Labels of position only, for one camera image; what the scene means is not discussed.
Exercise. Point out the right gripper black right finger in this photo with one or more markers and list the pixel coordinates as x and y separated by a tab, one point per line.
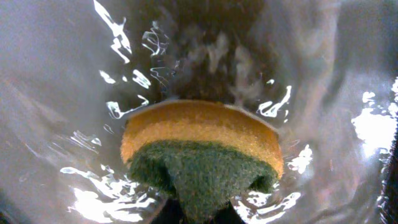
228	215

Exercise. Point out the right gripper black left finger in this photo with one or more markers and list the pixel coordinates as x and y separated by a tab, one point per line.
170	213

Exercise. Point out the yellow green scrub sponge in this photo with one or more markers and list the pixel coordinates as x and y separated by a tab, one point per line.
201	153

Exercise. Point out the black water tray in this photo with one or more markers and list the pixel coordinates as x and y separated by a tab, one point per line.
323	74

